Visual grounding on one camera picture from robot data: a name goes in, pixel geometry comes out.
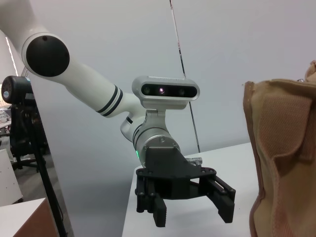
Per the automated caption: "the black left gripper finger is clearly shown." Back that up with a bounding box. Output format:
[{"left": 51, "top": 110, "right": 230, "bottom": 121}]
[
  {"left": 190, "top": 174, "right": 237, "bottom": 225},
  {"left": 134, "top": 174, "right": 169, "bottom": 228}
]

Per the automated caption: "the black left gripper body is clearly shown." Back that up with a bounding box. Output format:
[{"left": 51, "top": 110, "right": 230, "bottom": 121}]
[{"left": 135, "top": 147, "right": 218, "bottom": 200}]

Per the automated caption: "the khaki fabric food bag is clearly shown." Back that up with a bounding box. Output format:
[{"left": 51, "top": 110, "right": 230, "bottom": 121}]
[{"left": 243, "top": 60, "right": 316, "bottom": 237}]

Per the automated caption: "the black tripod stand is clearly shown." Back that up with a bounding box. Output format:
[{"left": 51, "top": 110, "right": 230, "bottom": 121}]
[{"left": 23, "top": 106, "right": 69, "bottom": 237}]

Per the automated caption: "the white cabinet with brown side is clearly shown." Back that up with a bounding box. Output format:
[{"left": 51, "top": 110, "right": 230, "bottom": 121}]
[{"left": 0, "top": 197, "right": 75, "bottom": 237}]

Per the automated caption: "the cluttered background desk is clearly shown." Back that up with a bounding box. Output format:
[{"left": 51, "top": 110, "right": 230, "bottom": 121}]
[{"left": 0, "top": 102, "right": 13, "bottom": 129}]

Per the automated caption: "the black office chair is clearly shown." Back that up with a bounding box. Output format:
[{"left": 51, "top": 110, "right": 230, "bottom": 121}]
[{"left": 0, "top": 75, "right": 49, "bottom": 173}]

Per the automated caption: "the silver cable connector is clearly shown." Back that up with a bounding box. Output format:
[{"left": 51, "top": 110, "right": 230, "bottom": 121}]
[{"left": 185, "top": 156, "right": 203, "bottom": 168}]

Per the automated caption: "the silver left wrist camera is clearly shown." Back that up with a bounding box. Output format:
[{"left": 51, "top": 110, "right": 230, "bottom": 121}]
[{"left": 131, "top": 75, "right": 200, "bottom": 111}]

